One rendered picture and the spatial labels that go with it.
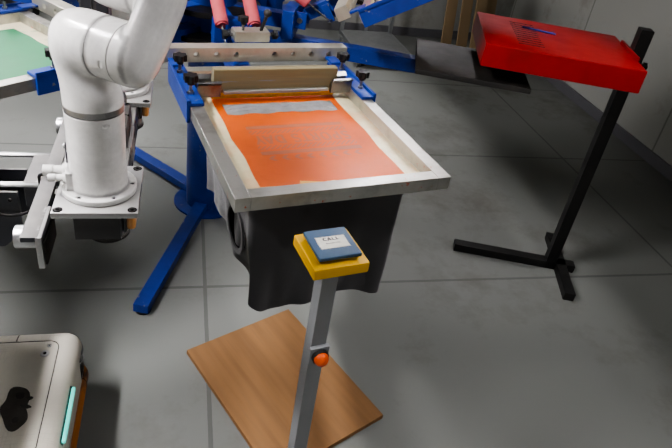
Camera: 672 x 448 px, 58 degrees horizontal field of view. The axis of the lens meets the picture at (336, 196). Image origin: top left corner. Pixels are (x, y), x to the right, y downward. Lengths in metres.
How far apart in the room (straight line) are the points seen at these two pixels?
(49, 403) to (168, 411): 0.45
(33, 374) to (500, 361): 1.69
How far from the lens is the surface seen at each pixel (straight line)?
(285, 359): 2.35
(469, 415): 2.38
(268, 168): 1.59
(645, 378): 2.88
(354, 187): 1.49
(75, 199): 1.11
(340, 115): 1.93
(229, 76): 1.90
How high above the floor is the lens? 1.76
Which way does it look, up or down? 32 degrees down
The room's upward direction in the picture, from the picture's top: 10 degrees clockwise
